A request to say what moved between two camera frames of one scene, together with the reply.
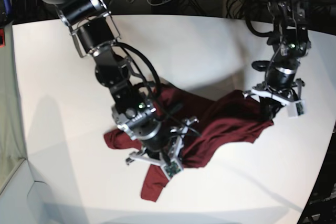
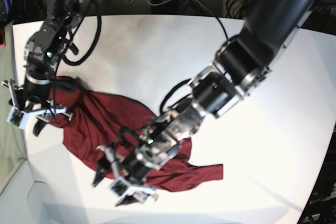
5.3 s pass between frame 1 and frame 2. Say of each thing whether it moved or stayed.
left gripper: moved
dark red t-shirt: moved
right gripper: moved
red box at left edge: stayed
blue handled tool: stayed
